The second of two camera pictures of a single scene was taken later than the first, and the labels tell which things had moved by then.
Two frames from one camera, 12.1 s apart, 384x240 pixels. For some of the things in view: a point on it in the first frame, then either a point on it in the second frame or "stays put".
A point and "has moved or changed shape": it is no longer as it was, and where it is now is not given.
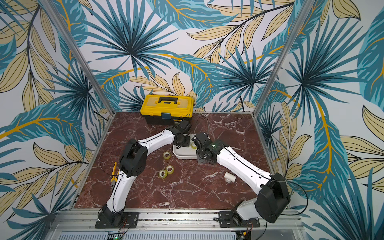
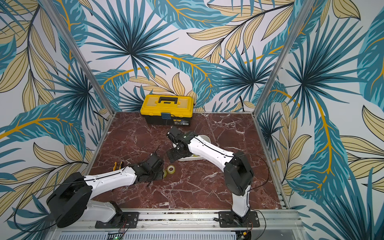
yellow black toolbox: x=167 y=109 stays put
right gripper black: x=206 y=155 to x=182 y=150
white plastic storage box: x=183 y=152 has moved or changed shape
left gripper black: x=186 y=144 to x=160 y=174
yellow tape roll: x=169 y=169 stays put
